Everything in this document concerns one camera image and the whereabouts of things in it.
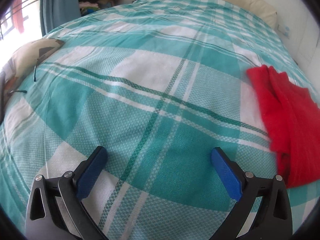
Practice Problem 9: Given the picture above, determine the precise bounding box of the red sweater with white rabbit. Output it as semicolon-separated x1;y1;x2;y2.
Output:
246;65;319;187

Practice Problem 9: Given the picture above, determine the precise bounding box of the black smartphone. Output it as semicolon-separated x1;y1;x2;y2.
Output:
0;71;5;125

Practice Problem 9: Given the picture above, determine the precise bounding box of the beige patterned pillow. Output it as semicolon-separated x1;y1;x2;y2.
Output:
1;38;65;97

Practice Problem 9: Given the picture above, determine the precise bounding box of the white wardrobe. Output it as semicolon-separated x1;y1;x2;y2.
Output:
295;11;319;84

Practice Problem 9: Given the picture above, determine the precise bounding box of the teal white plaid bedsheet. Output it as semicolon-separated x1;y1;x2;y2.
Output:
1;0;319;239

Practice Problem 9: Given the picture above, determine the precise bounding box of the red hanging garment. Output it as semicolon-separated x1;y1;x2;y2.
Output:
11;0;24;34

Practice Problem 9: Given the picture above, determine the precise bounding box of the blue curtain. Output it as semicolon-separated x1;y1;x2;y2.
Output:
40;0;81;36

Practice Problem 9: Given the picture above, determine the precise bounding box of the black cable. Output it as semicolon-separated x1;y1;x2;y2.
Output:
7;58;42;96

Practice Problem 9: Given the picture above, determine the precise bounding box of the white wall socket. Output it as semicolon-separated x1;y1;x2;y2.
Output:
277;24;290;39

